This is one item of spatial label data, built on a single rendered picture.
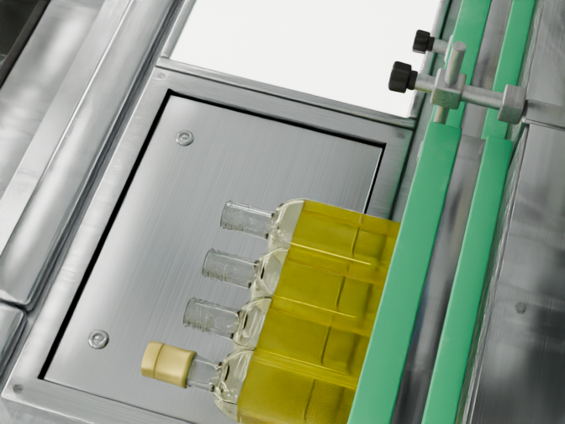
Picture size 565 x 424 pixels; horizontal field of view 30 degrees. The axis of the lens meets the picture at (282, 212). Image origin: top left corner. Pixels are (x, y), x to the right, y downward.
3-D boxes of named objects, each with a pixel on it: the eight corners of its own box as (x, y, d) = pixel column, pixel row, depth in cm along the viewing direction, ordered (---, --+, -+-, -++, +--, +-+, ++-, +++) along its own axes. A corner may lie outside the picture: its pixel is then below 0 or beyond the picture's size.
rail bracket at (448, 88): (500, 162, 107) (381, 133, 108) (541, 51, 93) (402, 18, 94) (495, 186, 105) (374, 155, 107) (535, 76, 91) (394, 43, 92)
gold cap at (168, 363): (182, 396, 97) (138, 384, 97) (194, 373, 100) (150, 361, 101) (187, 366, 95) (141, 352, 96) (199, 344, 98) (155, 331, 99)
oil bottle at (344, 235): (477, 271, 108) (276, 218, 110) (488, 242, 103) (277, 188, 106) (467, 318, 105) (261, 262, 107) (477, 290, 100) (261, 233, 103)
